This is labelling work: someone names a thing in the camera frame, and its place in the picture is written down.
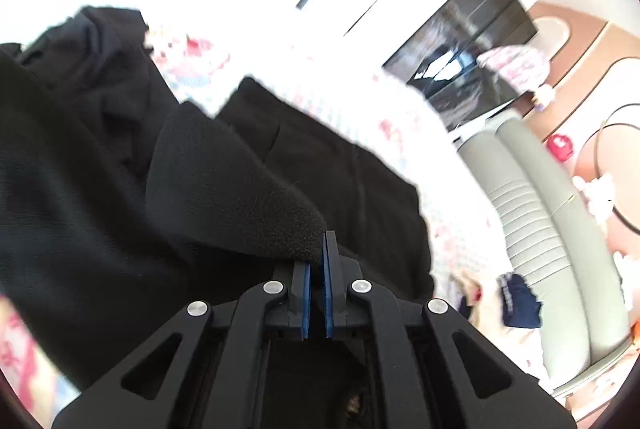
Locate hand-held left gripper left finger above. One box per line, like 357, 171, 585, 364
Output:
52, 259, 313, 429

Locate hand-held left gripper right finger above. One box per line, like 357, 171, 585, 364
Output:
322, 230, 576, 429

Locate black fleece jacket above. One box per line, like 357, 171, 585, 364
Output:
0, 42, 436, 429

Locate pink printed hanging clothes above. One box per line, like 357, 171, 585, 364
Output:
477, 45, 552, 93

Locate navy knit garment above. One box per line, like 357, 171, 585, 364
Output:
497, 273, 544, 330

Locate blue checked cartoon blanket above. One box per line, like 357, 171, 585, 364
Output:
0, 0, 516, 410

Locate grey-green padded headboard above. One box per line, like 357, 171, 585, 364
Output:
457, 116, 633, 397

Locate red plush toy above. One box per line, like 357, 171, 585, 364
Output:
546, 133, 577, 161

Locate pink plush bunny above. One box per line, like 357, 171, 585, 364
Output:
571, 173, 617, 219

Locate glass-door wardrobe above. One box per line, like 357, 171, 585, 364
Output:
382, 0, 539, 133

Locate yellow and white plush toy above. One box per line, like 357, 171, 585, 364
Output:
531, 83, 557, 111

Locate dark navy trousers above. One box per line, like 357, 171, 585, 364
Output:
20, 6, 178, 180

